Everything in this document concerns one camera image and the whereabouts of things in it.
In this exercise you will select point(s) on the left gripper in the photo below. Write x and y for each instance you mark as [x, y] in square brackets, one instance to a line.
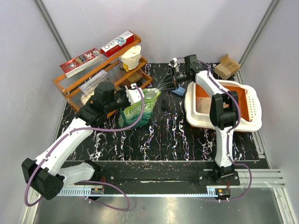
[123, 91]

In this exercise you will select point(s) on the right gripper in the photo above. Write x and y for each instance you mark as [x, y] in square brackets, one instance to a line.
[167, 84]

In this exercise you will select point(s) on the green litter bag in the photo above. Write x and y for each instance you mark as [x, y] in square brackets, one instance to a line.
[130, 115]

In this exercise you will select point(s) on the clear plastic scoop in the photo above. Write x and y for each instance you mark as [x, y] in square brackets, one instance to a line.
[152, 92]

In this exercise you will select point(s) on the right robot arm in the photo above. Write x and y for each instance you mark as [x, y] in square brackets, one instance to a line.
[224, 112]

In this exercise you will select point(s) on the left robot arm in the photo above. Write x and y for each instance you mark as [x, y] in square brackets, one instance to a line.
[45, 174]

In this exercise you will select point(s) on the blue carton box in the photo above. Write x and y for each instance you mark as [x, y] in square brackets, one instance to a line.
[179, 91]

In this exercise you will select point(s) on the clear plastic box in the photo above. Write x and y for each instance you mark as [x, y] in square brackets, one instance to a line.
[93, 82]

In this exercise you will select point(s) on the litter granules in box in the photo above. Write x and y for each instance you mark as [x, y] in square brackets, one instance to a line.
[203, 105]

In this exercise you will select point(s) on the red silver toothpaste box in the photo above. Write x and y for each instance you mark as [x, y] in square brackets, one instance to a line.
[81, 62]

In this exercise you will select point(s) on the brown cardboard box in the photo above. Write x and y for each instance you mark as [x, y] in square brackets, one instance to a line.
[227, 67]

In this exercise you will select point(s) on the red white toothpaste box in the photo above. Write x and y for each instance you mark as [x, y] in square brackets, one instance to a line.
[117, 43]

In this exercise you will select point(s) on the brown scouring pad pack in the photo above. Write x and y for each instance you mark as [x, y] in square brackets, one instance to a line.
[135, 77]

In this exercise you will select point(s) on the orange wooden shelf rack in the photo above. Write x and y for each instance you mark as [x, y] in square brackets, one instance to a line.
[69, 87]

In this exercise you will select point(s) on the white paper bag upper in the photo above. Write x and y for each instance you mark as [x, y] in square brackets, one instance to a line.
[130, 59]

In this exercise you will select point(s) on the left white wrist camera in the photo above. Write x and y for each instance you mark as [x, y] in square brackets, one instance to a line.
[134, 94]

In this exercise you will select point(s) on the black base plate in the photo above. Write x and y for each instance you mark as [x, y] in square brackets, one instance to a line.
[198, 173]

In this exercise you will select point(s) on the aluminium rail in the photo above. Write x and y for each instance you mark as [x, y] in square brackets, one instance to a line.
[199, 186]

